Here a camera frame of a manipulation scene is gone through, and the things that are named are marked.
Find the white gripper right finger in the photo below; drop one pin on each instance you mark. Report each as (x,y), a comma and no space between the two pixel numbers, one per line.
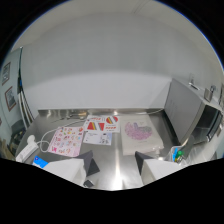
(161,168)

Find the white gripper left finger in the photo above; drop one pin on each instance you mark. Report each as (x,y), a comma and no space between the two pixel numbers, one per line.
(65,168)

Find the small dark object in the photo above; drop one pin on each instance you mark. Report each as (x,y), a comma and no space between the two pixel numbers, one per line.
(89,183)

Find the pink sticker sheet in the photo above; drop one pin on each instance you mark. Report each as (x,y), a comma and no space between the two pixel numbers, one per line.
(66,141)

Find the blue and white packet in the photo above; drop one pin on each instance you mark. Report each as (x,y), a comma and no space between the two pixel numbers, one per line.
(40,161)

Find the white sheet with coloured triangles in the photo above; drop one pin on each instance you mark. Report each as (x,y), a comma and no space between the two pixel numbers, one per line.
(101,123)

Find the small metal container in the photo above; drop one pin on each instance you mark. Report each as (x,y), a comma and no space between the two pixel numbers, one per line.
(210,94)

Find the white power strip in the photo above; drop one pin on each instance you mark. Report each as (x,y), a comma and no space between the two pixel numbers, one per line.
(26,149)

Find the framed picture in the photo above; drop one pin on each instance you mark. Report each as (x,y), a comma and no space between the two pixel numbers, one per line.
(10,99)
(5,73)

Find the stainless steel appliance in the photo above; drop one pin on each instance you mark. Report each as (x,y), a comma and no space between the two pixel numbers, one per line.
(186,111)

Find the clear holder with pens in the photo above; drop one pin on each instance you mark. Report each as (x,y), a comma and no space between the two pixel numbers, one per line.
(178,155)

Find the white bag with purple print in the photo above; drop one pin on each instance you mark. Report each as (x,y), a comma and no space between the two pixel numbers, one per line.
(140,136)

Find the small white printed sheet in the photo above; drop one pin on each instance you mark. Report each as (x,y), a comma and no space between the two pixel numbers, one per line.
(97,138)

